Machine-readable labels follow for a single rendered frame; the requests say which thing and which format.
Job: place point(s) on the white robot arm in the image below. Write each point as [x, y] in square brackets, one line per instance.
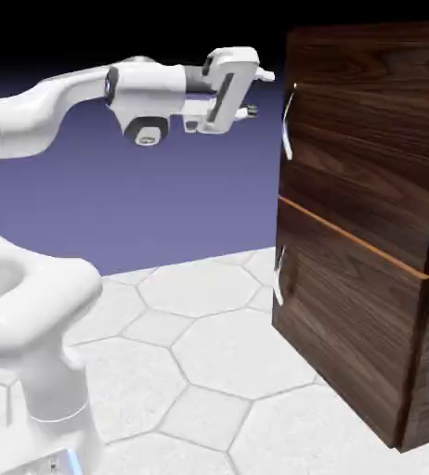
[51, 100]

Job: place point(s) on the dark wood cabinet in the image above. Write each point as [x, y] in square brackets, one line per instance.
[366, 230]

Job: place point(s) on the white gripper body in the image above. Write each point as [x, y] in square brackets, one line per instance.
[233, 79]

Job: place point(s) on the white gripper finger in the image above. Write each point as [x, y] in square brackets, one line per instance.
[264, 75]
[247, 111]

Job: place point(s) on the dark wood cabinet door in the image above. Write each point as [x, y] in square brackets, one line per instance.
[363, 167]
[348, 319]

